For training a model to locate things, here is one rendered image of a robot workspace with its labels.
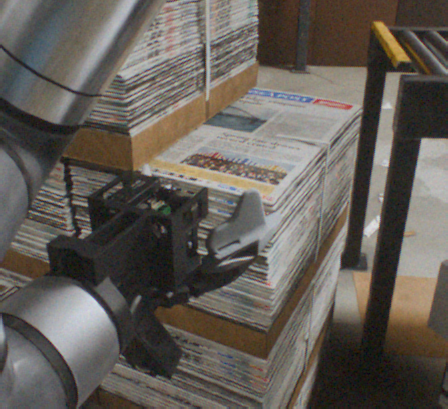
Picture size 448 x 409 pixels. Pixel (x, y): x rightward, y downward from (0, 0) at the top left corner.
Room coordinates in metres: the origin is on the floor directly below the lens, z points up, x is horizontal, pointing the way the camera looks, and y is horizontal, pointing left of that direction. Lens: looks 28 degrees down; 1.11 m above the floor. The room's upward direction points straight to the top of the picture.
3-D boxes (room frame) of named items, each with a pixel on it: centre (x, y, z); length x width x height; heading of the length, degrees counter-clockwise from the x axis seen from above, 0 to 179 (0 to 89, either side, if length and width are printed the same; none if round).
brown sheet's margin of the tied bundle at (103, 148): (0.69, 0.20, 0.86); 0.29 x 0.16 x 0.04; 65
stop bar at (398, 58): (1.34, -0.40, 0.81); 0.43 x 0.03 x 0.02; 173
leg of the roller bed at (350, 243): (1.57, -0.45, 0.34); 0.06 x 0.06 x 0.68; 83
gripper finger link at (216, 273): (0.35, 0.01, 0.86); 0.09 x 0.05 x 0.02; 127
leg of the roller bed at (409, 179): (1.07, -0.39, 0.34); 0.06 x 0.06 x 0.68; 83
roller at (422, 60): (1.32, -0.48, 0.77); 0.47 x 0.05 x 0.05; 173
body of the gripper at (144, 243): (0.32, 0.07, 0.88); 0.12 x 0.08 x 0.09; 153
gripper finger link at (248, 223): (0.39, -0.02, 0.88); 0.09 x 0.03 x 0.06; 127
